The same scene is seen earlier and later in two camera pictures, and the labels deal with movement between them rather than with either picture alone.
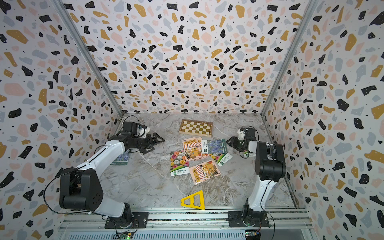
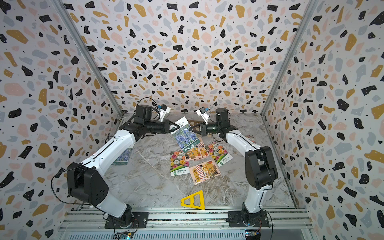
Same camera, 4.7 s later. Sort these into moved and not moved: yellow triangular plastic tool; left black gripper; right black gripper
Moved: right black gripper; left black gripper
Not moved: yellow triangular plastic tool
